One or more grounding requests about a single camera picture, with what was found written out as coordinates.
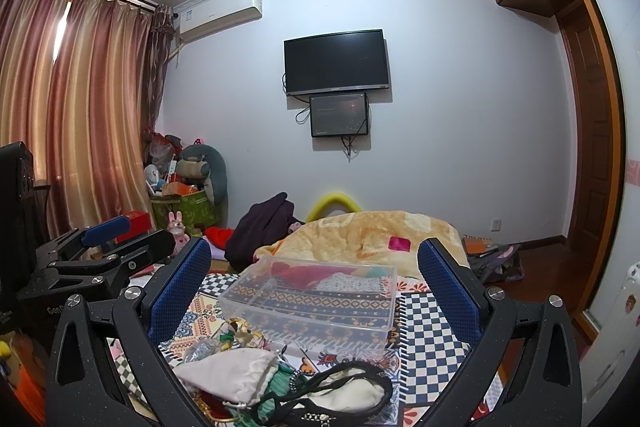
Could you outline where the colourful floral scrunchie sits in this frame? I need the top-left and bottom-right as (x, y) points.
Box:
(214, 317), (268, 351)

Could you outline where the white drawstring pouch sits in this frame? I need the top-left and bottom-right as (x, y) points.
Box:
(175, 348), (279, 405)

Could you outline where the green knitted glove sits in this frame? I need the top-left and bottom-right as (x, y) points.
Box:
(235, 364), (309, 426)

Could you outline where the black and white headband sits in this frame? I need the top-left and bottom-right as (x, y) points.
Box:
(250, 361), (394, 427)

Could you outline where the red gift box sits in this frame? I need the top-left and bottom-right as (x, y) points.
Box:
(115, 210), (152, 244)

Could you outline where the pink bunny plush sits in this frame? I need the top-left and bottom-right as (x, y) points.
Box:
(167, 211), (190, 257)

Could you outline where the green storage box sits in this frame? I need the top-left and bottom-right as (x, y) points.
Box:
(151, 191), (221, 235)

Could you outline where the grey plush toy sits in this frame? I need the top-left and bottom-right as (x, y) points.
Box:
(176, 143), (228, 205)

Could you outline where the dark purple jacket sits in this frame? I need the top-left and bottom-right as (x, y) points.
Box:
(224, 192), (296, 272)

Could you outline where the pink striped curtain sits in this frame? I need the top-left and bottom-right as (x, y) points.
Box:
(1, 0), (175, 235)

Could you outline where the patterned patchwork bedspread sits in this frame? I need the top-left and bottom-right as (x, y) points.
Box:
(107, 273), (503, 426)

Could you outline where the clear plastic storage box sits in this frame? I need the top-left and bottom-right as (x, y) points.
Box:
(218, 257), (397, 357)

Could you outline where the beige fleece blanket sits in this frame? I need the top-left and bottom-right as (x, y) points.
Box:
(254, 210), (469, 279)

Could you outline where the white air conditioner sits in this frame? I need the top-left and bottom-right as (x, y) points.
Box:
(179, 0), (262, 42)

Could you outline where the wooden door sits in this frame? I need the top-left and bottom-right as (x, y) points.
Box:
(559, 2), (613, 295)

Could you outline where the yellow plush ring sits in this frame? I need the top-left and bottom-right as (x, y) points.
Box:
(304, 190), (362, 223)

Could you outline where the small black wall monitor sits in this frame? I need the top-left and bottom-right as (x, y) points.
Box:
(309, 92), (369, 139)

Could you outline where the black wall television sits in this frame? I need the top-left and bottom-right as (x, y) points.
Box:
(283, 29), (390, 96)

